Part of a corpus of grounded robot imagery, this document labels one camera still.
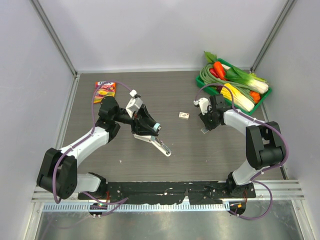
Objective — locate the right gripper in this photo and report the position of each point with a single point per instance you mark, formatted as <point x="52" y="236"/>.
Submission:
<point x="209" y="126"/>

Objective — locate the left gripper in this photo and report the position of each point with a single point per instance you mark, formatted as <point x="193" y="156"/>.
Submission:
<point x="142" y="123"/>

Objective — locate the staple box tray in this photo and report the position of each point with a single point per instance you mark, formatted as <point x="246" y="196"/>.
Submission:
<point x="204" y="130"/>

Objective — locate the blue white stapler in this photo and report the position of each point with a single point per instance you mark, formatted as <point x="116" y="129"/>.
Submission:
<point x="156" y="140"/>

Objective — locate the white staple box sleeve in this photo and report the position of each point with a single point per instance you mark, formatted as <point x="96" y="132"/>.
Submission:
<point x="184" y="115"/>

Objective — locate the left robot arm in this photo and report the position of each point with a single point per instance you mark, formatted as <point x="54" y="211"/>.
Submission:
<point x="59" y="170"/>

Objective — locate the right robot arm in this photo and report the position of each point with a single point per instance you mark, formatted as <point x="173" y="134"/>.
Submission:
<point x="264" y="147"/>

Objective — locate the green plastic tray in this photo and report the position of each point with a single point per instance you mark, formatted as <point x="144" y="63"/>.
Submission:
<point x="216" y="88"/>

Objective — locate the napa cabbage toy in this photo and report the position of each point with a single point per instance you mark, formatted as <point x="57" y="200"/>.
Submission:
<point x="229" y="92"/>

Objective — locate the green long beans bundle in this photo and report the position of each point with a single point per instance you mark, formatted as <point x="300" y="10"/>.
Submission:
<point x="209" y="78"/>

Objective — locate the small orange tomato toy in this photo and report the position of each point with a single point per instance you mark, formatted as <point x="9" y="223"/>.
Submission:
<point x="255" y="96"/>

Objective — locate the red pepper toy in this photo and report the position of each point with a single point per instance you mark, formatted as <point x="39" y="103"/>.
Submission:
<point x="214" y="73"/>

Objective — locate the orange carrot toy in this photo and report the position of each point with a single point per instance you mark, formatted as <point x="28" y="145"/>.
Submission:
<point x="219" y="70"/>

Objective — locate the candy bag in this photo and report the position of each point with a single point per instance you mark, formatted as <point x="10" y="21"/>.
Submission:
<point x="107" y="89"/>

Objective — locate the bok choy toy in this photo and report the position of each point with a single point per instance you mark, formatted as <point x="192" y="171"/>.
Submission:
<point x="237" y="75"/>

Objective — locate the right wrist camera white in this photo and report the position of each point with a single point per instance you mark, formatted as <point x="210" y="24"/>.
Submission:
<point x="204" y="105"/>

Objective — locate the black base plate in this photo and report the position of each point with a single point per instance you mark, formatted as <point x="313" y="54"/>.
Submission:
<point x="173" y="192"/>

